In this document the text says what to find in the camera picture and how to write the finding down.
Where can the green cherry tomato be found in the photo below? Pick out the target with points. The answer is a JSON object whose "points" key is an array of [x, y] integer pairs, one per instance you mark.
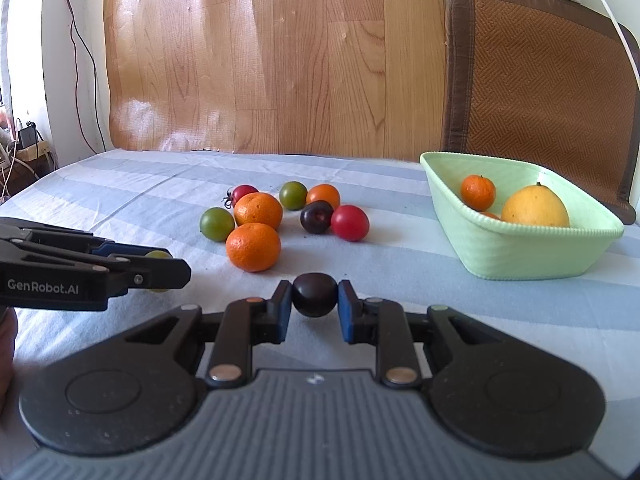
{"points": [[217, 223], [293, 195], [159, 255]]}

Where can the brown woven chair cushion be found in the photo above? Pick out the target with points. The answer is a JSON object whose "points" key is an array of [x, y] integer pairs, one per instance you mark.
{"points": [[540, 85]]}

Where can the red cherry tomato with stem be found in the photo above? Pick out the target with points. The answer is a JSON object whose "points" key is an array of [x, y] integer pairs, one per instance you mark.
{"points": [[245, 192]]}

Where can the dark purple cherry tomato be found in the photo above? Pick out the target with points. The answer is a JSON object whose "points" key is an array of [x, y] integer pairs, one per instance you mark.
{"points": [[316, 217], [314, 294]]}

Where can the large yellow grapefruit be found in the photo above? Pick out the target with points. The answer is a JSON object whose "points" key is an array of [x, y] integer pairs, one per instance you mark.
{"points": [[535, 207]]}

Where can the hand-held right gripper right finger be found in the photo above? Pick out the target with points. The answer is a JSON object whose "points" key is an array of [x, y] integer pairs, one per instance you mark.
{"points": [[346, 310]]}

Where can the black power adapter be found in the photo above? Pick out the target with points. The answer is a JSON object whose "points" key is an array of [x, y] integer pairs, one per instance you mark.
{"points": [[28, 136]]}

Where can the person's left hand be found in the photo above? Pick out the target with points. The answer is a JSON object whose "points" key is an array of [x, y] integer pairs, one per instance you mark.
{"points": [[5, 355]]}

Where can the blue white striped sheet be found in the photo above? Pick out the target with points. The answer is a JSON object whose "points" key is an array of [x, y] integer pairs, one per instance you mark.
{"points": [[425, 310]]}

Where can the orange mandarin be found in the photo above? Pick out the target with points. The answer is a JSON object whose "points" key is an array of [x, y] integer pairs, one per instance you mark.
{"points": [[478, 192], [253, 247], [258, 210]]}

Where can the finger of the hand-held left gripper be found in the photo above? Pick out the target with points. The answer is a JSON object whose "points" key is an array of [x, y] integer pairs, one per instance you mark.
{"points": [[115, 248], [160, 272]]}

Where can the orange cherry tomato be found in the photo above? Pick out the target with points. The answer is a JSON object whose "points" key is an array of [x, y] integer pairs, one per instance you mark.
{"points": [[491, 215], [325, 194]]}

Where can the light green plastic basin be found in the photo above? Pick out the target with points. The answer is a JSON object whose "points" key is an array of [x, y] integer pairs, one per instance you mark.
{"points": [[500, 255]]}

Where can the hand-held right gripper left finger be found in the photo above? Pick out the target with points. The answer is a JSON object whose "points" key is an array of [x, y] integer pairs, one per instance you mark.
{"points": [[282, 310]]}

